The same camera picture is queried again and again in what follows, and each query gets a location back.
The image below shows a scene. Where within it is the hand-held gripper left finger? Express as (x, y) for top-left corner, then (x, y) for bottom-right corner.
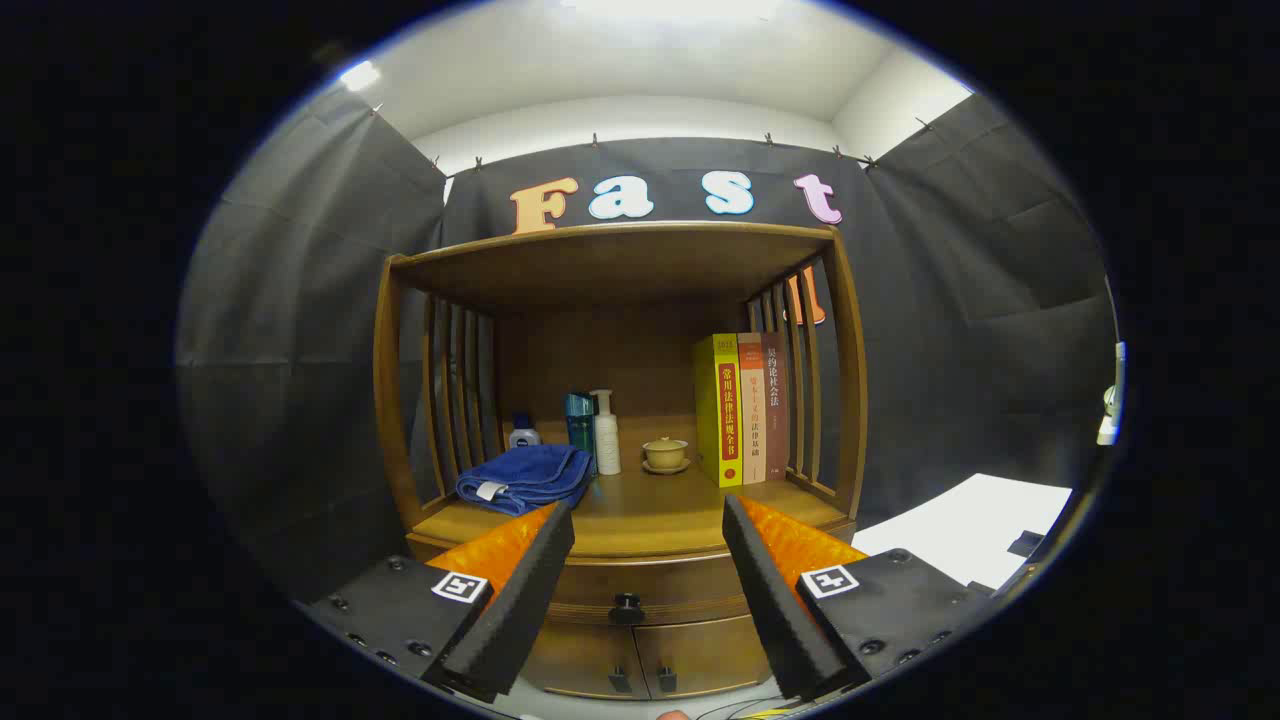
(305, 500), (577, 704)

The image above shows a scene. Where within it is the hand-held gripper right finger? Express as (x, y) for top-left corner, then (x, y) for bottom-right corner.
(722, 493), (991, 701)

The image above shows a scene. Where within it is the wooden drawer with black knob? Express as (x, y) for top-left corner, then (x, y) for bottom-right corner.
(408, 530), (858, 629)

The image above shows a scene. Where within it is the wooden cabinet door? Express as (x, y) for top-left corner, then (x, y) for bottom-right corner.
(633, 613), (773, 699)
(520, 620), (651, 701)

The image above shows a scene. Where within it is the wooden countertop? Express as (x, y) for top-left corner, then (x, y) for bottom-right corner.
(410, 465), (851, 559)

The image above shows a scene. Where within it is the white drawer cabinet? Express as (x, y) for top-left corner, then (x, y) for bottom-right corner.
(852, 473), (1073, 591)

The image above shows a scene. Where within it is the wooden cabinet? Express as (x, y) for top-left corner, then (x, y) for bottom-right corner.
(372, 220), (869, 701)

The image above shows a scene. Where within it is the blue folded towel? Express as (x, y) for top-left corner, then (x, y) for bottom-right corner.
(456, 444), (595, 517)

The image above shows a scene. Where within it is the white pump bottle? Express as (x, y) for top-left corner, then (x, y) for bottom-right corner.
(590, 389), (622, 476)

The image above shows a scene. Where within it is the teal blue bottle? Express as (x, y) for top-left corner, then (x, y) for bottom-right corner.
(563, 392), (598, 471)

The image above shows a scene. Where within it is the yellow book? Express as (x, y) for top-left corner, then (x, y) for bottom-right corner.
(692, 334), (744, 489)

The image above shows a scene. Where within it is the brown book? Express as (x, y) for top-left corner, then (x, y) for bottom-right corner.
(761, 332), (790, 482)

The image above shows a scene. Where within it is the orange and white book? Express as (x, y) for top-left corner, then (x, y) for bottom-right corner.
(737, 333), (767, 485)

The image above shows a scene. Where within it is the black backdrop cloth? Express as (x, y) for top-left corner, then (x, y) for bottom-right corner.
(176, 85), (1119, 601)

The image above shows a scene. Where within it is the white object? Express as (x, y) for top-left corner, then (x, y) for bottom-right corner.
(1095, 340), (1127, 447)

